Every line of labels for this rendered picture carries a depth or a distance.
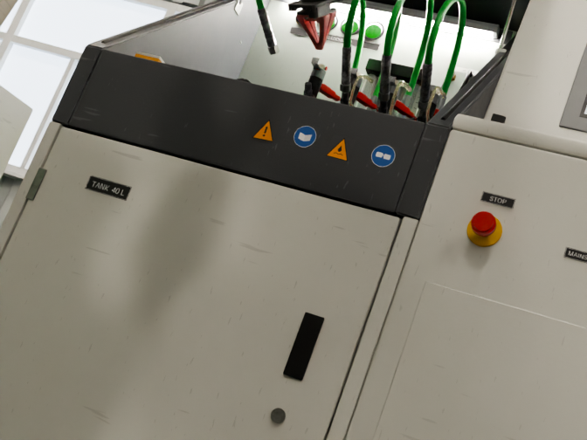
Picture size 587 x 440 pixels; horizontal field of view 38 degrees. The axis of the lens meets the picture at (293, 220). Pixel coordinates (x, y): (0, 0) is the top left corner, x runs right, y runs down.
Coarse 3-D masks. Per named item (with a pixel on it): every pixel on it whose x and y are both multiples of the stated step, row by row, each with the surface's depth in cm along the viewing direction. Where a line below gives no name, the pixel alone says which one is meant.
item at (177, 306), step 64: (64, 128) 155; (64, 192) 151; (128, 192) 147; (192, 192) 144; (256, 192) 141; (64, 256) 146; (128, 256) 143; (192, 256) 140; (256, 256) 138; (320, 256) 135; (384, 256) 132; (0, 320) 145; (64, 320) 142; (128, 320) 139; (192, 320) 137; (256, 320) 134; (320, 320) 131; (0, 384) 141; (64, 384) 138; (128, 384) 136; (192, 384) 133; (256, 384) 131; (320, 384) 128
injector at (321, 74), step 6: (312, 72) 175; (318, 72) 174; (324, 72) 175; (312, 78) 174; (318, 78) 174; (306, 84) 172; (312, 84) 174; (318, 84) 174; (306, 90) 172; (312, 90) 173; (318, 90) 174; (312, 96) 173
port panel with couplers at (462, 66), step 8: (448, 64) 200; (456, 64) 200; (464, 64) 199; (472, 64) 199; (480, 64) 198; (456, 72) 199; (464, 72) 198; (440, 80) 199; (456, 80) 198; (456, 88) 198; (448, 96) 197
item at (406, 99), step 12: (432, 0) 178; (396, 12) 158; (432, 12) 181; (384, 48) 160; (420, 48) 183; (384, 60) 161; (420, 60) 183; (384, 72) 162; (384, 84) 163; (384, 96) 165; (408, 96) 182
